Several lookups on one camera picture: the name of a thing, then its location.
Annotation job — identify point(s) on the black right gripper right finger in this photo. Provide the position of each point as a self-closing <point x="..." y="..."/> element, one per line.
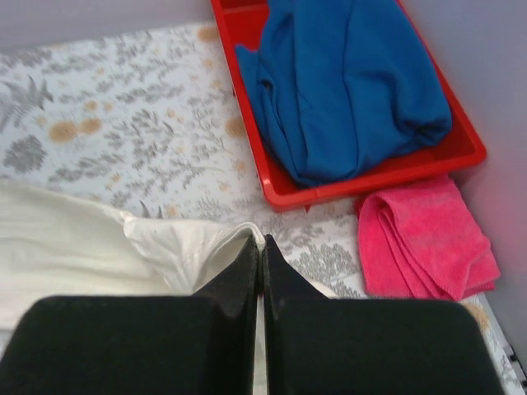
<point x="320" y="345"/>

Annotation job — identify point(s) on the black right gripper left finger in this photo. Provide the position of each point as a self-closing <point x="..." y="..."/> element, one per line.
<point x="197" y="344"/>

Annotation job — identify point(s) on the cream t shirt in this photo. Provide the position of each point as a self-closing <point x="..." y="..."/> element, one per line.
<point x="56" y="245"/>

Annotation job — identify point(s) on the folded pink t shirt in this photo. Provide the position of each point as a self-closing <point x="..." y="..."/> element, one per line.
<point x="421" y="241"/>

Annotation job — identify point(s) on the floral table mat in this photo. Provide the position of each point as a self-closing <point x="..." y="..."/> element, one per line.
<point x="148" y="123"/>

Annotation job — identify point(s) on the blue t shirt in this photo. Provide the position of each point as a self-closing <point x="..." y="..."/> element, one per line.
<point x="336" y="87"/>

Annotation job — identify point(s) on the red plastic bin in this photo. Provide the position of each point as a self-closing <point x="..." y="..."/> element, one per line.
<point x="241" y="22"/>

